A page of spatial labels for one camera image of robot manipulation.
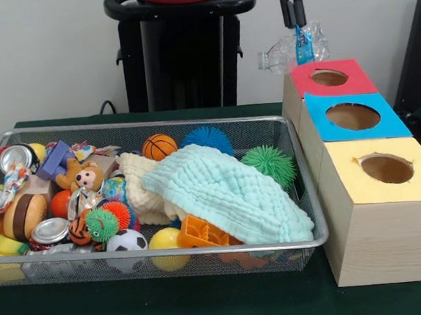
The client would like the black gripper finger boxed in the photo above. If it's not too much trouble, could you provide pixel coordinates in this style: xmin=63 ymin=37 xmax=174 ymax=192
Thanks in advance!
xmin=291 ymin=0 xmax=309 ymax=28
xmin=275 ymin=0 xmax=297 ymax=31

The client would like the crushed clear plastic bottle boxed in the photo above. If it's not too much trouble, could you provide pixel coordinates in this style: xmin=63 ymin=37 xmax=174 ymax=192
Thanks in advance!
xmin=255 ymin=18 xmax=333 ymax=77

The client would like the mint green waffle cloth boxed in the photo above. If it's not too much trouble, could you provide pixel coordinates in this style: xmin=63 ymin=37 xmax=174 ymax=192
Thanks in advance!
xmin=139 ymin=133 xmax=317 ymax=255

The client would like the wooden box with three holes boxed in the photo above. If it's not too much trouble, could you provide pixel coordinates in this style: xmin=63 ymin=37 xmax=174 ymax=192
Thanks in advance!
xmin=278 ymin=51 xmax=421 ymax=292

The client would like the black upright panel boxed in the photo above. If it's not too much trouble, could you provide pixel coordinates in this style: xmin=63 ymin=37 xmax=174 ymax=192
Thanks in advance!
xmin=384 ymin=0 xmax=421 ymax=112

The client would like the blue spiky rubber ball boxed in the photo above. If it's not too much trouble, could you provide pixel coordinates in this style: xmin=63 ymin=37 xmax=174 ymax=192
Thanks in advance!
xmin=177 ymin=123 xmax=234 ymax=160

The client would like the green spiky rubber ball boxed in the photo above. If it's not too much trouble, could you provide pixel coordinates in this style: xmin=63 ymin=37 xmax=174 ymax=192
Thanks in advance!
xmin=239 ymin=142 xmax=298 ymax=195

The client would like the small orange basketball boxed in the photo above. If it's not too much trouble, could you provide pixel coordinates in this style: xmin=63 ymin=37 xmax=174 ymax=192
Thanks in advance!
xmin=141 ymin=131 xmax=179 ymax=162

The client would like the cream waffle cloth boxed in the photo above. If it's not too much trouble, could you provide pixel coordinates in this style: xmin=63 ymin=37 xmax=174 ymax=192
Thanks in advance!
xmin=116 ymin=147 xmax=184 ymax=228

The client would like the orange plastic brick toy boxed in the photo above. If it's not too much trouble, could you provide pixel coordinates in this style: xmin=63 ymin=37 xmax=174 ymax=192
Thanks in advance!
xmin=174 ymin=209 xmax=245 ymax=250

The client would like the yellow plastic ball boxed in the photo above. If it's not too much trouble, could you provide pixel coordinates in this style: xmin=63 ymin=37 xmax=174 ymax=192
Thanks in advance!
xmin=147 ymin=225 xmax=194 ymax=273

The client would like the brown plush monkey toy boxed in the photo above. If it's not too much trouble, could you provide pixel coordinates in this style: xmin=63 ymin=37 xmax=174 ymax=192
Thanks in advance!
xmin=54 ymin=155 xmax=107 ymax=196

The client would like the small soccer ball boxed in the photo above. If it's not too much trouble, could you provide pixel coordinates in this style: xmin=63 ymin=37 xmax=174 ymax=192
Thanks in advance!
xmin=104 ymin=227 xmax=151 ymax=275

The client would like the green spiky creature toy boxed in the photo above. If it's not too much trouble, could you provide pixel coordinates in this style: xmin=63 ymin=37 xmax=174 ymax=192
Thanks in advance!
xmin=84 ymin=206 xmax=121 ymax=245

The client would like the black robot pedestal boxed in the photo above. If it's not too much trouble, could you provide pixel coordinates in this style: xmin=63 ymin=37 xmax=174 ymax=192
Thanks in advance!
xmin=103 ymin=0 xmax=265 ymax=117

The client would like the thin black cable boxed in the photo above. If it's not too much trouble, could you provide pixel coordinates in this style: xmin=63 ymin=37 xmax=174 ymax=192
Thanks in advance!
xmin=98 ymin=98 xmax=119 ymax=116

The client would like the wire mesh metal bin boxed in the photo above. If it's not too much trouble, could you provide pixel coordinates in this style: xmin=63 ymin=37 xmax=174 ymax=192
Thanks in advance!
xmin=0 ymin=104 xmax=332 ymax=299

